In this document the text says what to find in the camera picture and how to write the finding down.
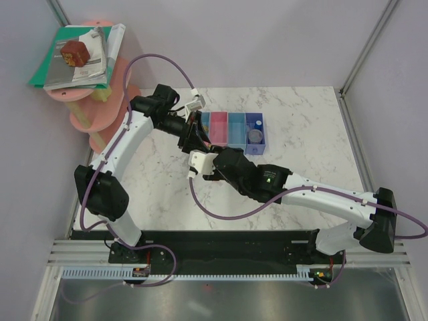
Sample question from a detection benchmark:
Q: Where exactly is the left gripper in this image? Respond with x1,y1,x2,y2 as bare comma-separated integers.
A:
156,111,211,156

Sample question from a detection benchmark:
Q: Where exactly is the clear jar of paper clips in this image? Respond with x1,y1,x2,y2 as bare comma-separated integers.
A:
247,129,263,144

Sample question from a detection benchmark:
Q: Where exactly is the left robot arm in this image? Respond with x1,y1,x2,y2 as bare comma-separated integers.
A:
74,84,209,263

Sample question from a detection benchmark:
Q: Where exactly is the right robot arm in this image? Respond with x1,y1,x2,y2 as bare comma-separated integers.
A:
189,147,397,263

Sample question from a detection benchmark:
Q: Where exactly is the light blue drawer box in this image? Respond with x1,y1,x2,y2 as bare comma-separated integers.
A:
201,112,211,144

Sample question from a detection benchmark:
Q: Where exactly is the pink drawer box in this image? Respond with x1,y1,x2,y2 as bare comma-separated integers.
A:
209,112,228,146

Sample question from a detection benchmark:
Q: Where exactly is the sky blue drawer box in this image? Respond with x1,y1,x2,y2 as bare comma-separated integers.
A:
227,112,246,150

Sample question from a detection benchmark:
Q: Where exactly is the purple drawer box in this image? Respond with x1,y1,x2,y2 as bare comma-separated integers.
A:
245,112,266,155

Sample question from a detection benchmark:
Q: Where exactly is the pink tiered shelf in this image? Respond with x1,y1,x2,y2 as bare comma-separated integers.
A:
47,21,140,153

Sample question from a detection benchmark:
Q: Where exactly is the red brown cube box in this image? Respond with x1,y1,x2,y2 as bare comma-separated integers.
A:
60,40,90,68

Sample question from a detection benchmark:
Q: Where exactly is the grey manual booklet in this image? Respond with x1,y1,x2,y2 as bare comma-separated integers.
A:
43,32,107,90

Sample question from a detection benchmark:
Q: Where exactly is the green folder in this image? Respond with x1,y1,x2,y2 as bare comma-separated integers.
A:
29,25,113,89

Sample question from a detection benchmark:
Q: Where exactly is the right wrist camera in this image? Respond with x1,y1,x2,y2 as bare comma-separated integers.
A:
187,150,217,179

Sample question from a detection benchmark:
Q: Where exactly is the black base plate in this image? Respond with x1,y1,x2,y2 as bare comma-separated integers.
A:
70,229,389,277

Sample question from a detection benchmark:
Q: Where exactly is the white cable duct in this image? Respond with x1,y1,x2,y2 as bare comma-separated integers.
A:
61,266,332,282

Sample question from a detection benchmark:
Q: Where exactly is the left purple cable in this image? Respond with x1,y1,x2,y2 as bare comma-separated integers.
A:
62,53,200,305

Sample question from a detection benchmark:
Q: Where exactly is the aluminium rail frame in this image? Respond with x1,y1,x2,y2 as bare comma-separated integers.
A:
29,146,414,321

